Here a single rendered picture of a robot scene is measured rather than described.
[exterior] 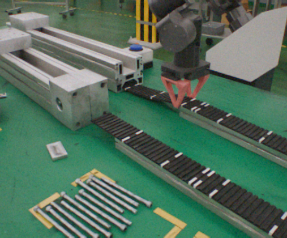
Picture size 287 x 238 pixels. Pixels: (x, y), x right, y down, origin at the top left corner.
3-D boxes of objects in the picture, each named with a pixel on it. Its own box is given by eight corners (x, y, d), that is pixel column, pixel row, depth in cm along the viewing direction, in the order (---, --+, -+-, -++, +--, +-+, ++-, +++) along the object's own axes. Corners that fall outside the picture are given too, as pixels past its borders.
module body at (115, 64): (142, 83, 88) (143, 55, 84) (115, 93, 82) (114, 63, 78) (29, 37, 139) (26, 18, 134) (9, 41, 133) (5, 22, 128)
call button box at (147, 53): (153, 67, 100) (153, 49, 97) (131, 74, 95) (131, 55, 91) (137, 61, 105) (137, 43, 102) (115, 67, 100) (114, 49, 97)
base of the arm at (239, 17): (265, 20, 98) (239, 38, 108) (252, 0, 99) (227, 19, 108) (253, 23, 93) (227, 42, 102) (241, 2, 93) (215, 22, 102)
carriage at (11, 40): (33, 55, 95) (30, 34, 91) (0, 63, 88) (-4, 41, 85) (15, 46, 105) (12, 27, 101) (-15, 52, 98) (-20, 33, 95)
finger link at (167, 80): (158, 105, 71) (159, 67, 66) (179, 96, 75) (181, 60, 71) (180, 115, 67) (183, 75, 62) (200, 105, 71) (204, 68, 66)
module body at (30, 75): (88, 103, 77) (85, 72, 73) (53, 116, 71) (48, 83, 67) (-10, 45, 127) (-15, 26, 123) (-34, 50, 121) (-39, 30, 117)
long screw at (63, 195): (60, 198, 48) (59, 193, 47) (64, 194, 48) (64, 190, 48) (107, 232, 42) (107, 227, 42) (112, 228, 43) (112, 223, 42)
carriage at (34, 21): (50, 32, 122) (48, 16, 118) (26, 37, 115) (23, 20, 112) (34, 26, 132) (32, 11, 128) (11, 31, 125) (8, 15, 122)
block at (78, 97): (117, 113, 73) (116, 75, 68) (73, 131, 65) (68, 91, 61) (95, 100, 78) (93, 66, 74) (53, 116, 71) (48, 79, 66)
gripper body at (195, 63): (159, 72, 67) (160, 39, 63) (188, 63, 73) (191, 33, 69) (181, 81, 63) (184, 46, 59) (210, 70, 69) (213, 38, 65)
